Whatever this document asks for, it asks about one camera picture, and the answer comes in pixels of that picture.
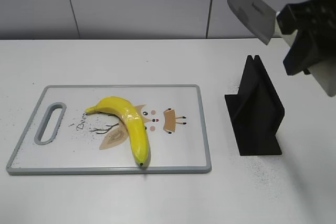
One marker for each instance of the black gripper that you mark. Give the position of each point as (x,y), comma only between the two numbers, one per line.
(308,48)

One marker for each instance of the cleaver knife with cream handle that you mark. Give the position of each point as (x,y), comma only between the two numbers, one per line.
(260,19)

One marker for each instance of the yellow plastic banana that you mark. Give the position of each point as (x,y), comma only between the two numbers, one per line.
(133,122)

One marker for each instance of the black knife stand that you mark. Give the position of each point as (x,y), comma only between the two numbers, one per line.
(256,111)

